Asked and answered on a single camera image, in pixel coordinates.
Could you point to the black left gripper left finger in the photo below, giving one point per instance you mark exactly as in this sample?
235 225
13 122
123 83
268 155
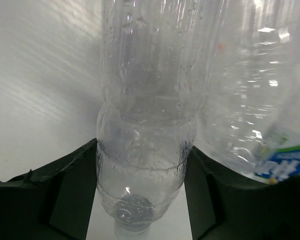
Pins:
52 202

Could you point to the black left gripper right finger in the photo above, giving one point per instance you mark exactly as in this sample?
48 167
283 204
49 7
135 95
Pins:
223 204

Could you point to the clear bottle with label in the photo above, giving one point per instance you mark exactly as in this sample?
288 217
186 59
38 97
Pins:
255 70

